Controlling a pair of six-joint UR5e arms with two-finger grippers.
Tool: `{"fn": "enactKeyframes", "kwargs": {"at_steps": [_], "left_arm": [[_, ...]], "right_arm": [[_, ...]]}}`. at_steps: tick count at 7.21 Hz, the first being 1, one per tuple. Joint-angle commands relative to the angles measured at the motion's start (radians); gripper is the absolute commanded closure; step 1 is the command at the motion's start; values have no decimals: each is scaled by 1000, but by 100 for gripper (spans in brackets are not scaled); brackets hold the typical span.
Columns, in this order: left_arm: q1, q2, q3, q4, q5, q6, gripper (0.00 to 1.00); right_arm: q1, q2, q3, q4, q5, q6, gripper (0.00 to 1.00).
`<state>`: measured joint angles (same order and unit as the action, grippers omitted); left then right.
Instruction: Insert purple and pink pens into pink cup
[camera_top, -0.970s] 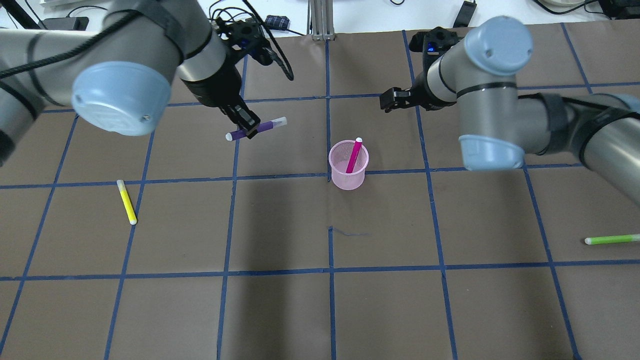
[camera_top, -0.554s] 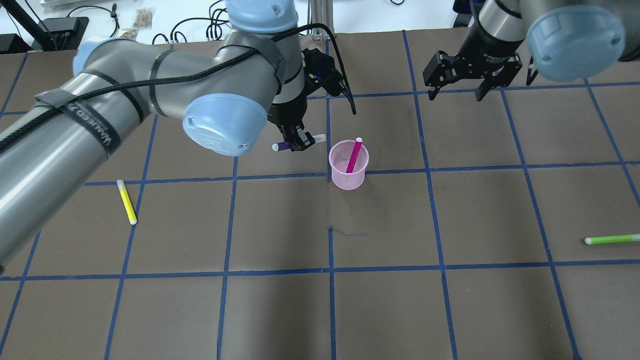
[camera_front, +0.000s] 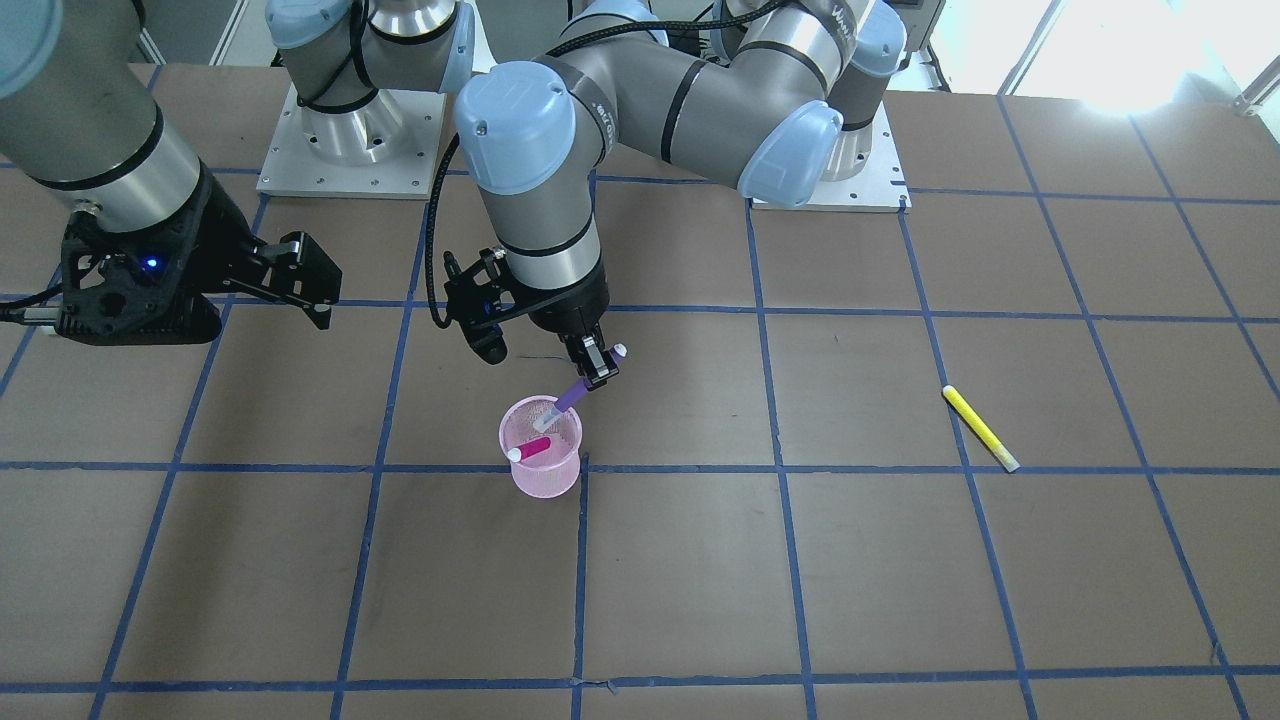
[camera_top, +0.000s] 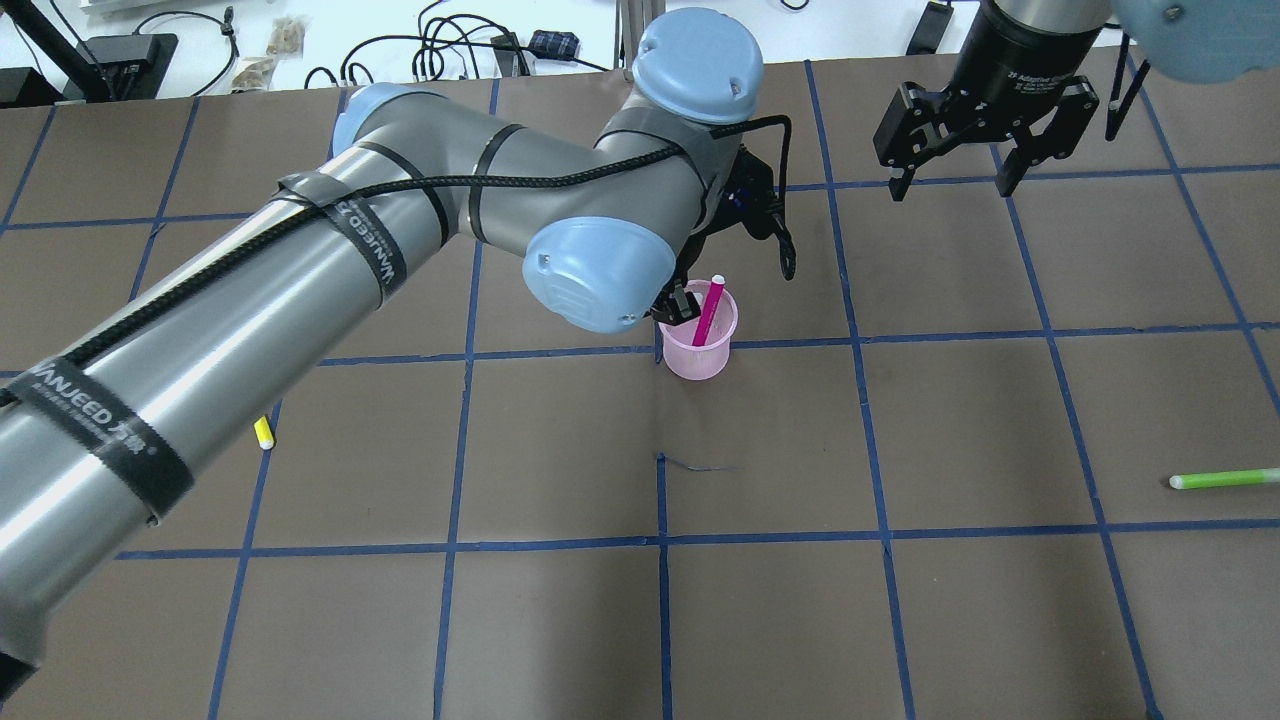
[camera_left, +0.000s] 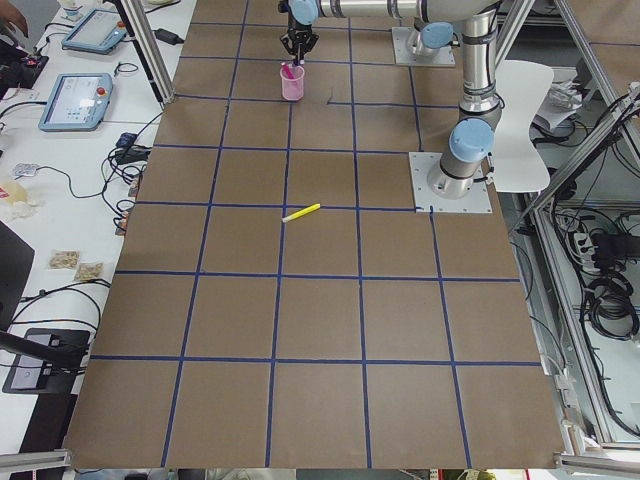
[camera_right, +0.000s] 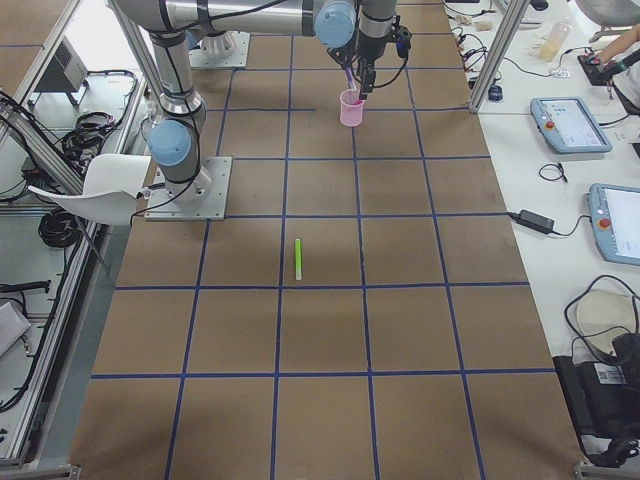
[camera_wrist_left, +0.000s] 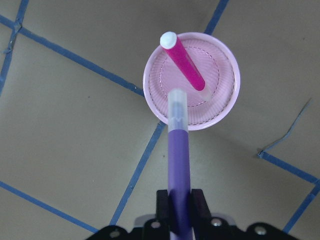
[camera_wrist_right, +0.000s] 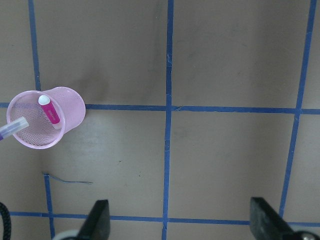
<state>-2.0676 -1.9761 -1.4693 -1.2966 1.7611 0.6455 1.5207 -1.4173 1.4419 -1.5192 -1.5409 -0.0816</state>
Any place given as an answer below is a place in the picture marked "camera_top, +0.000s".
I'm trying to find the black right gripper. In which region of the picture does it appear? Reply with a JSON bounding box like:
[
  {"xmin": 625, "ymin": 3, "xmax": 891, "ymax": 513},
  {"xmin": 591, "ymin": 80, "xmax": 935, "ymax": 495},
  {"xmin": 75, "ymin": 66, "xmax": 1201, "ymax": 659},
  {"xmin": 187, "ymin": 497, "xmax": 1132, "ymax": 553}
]
[{"xmin": 873, "ymin": 5, "xmax": 1101, "ymax": 202}]

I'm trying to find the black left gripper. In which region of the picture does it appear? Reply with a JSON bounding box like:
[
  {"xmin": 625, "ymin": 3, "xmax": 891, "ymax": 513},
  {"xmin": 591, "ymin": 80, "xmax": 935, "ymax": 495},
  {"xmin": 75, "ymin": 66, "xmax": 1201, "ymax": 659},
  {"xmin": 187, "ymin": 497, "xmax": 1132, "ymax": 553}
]
[{"xmin": 655, "ymin": 145, "xmax": 781, "ymax": 325}]

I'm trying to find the pink pen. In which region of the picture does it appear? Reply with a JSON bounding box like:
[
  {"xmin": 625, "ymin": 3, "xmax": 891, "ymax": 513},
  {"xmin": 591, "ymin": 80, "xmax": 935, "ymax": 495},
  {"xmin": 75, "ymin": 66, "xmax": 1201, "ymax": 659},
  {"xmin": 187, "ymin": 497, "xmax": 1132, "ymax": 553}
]
[{"xmin": 691, "ymin": 274, "xmax": 726, "ymax": 348}]

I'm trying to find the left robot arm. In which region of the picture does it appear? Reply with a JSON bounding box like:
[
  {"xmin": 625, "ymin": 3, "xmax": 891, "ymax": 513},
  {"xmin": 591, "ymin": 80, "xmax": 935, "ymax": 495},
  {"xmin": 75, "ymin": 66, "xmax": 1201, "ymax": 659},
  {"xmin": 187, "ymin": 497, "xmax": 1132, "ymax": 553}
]
[{"xmin": 1, "ymin": 6, "xmax": 764, "ymax": 698}]

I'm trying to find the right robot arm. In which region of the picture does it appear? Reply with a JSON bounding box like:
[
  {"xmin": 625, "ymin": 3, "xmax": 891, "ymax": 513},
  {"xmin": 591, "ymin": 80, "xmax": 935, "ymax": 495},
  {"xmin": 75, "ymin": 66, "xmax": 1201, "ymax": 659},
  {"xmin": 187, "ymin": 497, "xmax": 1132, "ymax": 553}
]
[{"xmin": 873, "ymin": 1, "xmax": 1279, "ymax": 201}]

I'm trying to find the pink mesh cup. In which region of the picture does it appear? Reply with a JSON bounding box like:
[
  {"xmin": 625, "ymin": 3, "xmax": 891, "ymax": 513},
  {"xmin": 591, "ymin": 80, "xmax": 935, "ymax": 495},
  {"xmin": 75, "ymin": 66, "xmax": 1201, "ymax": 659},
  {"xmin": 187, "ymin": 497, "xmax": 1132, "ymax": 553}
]
[{"xmin": 658, "ymin": 279, "xmax": 739, "ymax": 380}]

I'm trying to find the black power brick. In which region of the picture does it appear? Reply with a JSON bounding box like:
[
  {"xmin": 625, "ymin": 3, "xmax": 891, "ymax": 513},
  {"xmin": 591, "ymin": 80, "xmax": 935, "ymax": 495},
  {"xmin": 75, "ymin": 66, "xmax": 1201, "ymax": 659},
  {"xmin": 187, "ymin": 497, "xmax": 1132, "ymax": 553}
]
[{"xmin": 904, "ymin": 1, "xmax": 954, "ymax": 56}]

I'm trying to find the yellow pen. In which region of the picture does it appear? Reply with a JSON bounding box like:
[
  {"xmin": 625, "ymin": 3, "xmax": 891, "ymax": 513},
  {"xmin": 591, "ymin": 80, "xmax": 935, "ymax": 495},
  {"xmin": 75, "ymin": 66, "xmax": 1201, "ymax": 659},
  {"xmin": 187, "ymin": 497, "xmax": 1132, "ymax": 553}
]
[{"xmin": 253, "ymin": 415, "xmax": 276, "ymax": 451}]

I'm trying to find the green pen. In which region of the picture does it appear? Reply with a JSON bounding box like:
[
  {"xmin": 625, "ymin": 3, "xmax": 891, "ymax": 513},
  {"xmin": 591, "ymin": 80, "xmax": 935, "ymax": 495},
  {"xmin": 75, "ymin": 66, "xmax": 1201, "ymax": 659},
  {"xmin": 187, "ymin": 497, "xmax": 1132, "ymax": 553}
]
[{"xmin": 1167, "ymin": 468, "xmax": 1280, "ymax": 491}]

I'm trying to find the aluminium frame post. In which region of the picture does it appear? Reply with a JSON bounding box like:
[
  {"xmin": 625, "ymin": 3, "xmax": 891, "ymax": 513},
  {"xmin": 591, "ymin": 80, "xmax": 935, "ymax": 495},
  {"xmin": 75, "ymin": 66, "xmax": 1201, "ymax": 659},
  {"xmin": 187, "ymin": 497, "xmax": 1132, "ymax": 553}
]
[{"xmin": 612, "ymin": 0, "xmax": 667, "ymax": 69}]

